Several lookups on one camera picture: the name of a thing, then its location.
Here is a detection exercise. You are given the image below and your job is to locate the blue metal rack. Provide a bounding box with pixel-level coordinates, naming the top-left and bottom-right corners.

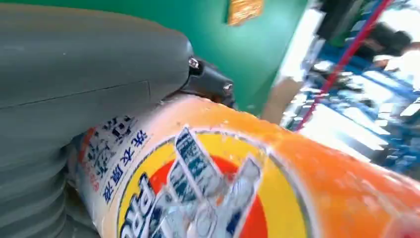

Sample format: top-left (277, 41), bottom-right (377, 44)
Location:
top-left (282, 33), bottom-right (420, 175)

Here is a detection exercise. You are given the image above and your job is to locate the person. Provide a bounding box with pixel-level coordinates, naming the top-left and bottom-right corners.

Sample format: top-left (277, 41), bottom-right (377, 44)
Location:
top-left (356, 22), bottom-right (420, 89)

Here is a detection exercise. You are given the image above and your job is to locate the red cable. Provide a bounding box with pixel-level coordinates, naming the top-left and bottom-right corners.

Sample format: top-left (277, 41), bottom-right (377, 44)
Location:
top-left (294, 0), bottom-right (393, 131)

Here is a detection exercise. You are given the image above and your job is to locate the cardboard box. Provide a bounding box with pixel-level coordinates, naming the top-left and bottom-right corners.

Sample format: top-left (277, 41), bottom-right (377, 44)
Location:
top-left (261, 77), bottom-right (304, 125)

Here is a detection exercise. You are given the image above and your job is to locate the orange drink bottle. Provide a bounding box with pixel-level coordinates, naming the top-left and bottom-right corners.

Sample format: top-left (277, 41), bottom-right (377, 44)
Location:
top-left (67, 93), bottom-right (420, 238)
top-left (227, 0), bottom-right (265, 27)

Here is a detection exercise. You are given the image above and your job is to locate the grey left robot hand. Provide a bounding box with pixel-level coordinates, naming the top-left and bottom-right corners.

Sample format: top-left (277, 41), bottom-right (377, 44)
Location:
top-left (0, 3), bottom-right (236, 165)

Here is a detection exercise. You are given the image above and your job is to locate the white table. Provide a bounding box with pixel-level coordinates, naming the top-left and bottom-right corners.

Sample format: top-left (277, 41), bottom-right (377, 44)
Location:
top-left (277, 6), bottom-right (329, 83)

